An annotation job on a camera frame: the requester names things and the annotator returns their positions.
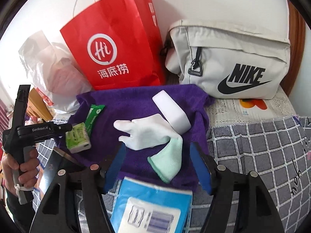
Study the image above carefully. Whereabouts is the person's left hand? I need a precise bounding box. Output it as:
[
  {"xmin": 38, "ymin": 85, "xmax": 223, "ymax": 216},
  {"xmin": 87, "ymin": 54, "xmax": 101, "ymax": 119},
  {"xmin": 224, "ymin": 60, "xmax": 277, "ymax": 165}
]
[{"xmin": 1, "ymin": 147, "xmax": 39, "ymax": 196}]

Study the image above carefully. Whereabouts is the mint green cloth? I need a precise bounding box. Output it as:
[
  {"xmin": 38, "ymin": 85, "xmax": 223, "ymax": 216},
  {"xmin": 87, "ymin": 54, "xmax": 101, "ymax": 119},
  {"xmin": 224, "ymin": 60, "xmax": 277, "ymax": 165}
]
[{"xmin": 147, "ymin": 135, "xmax": 183, "ymax": 183}]

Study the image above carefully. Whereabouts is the white Miniso plastic bag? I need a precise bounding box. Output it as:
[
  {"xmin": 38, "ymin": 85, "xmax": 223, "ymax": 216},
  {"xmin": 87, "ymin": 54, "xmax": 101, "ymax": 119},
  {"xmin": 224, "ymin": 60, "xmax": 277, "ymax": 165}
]
[{"xmin": 18, "ymin": 31, "xmax": 92, "ymax": 113}]

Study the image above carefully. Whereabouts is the green pocket tissue pack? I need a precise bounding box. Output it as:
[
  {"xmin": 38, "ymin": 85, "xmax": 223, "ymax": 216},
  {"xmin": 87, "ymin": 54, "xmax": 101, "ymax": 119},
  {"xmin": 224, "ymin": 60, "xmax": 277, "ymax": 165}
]
[{"xmin": 65, "ymin": 123, "xmax": 91, "ymax": 154}]

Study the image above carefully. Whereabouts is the wooden headboard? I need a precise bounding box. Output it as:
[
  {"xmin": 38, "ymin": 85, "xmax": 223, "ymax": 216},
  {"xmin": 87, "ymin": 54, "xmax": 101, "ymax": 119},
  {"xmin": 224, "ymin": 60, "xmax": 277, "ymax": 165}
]
[{"xmin": 26, "ymin": 88, "xmax": 53, "ymax": 122}]

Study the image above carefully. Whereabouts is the brown wooden door frame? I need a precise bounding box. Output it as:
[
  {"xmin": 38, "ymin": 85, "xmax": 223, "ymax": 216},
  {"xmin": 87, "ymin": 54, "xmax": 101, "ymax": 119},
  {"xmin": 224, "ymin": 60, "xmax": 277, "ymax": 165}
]
[{"xmin": 280, "ymin": 0, "xmax": 306, "ymax": 96}]

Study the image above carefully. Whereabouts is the dark green tea tin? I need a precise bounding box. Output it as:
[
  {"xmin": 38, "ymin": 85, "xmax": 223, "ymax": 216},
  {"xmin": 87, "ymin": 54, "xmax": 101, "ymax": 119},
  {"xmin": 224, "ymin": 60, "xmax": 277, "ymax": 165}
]
[{"xmin": 39, "ymin": 147, "xmax": 79, "ymax": 195}]

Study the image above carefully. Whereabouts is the green wet wipes pack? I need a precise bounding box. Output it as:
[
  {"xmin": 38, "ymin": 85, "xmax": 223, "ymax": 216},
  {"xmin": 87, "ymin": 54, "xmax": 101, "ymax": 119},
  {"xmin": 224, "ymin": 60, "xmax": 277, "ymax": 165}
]
[{"xmin": 84, "ymin": 104, "xmax": 105, "ymax": 137}]

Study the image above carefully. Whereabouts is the red paper shopping bag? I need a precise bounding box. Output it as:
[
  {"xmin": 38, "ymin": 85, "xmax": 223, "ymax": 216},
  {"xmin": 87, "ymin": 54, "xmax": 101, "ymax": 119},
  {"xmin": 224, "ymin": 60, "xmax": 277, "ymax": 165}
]
[{"xmin": 60, "ymin": 0, "xmax": 166, "ymax": 90}]

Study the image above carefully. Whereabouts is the grey Nike waist bag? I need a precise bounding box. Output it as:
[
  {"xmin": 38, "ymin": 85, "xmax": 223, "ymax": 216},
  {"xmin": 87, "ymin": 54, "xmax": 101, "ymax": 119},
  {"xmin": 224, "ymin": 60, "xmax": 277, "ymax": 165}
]
[{"xmin": 165, "ymin": 19, "xmax": 290, "ymax": 99}]

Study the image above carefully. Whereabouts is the white glove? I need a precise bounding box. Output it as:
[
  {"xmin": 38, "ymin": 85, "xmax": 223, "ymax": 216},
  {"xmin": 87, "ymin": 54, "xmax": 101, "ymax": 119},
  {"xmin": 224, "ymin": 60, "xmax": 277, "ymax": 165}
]
[{"xmin": 113, "ymin": 114, "xmax": 179, "ymax": 151}]

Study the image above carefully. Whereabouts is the grey checkered blanket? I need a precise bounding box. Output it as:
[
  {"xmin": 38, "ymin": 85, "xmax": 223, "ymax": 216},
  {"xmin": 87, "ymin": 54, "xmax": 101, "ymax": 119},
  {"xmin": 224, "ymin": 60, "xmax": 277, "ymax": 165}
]
[{"xmin": 31, "ymin": 115, "xmax": 311, "ymax": 233}]

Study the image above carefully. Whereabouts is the white sponge block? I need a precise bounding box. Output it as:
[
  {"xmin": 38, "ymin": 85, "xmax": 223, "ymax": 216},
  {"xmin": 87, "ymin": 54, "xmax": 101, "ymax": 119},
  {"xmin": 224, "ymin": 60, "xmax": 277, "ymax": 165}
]
[{"xmin": 152, "ymin": 90, "xmax": 191, "ymax": 135}]

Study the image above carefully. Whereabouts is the blue tissue pack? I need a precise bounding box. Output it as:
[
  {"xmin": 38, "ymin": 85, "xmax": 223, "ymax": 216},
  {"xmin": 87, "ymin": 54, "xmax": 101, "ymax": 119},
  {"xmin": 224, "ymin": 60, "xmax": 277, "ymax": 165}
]
[{"xmin": 110, "ymin": 177, "xmax": 193, "ymax": 233}]

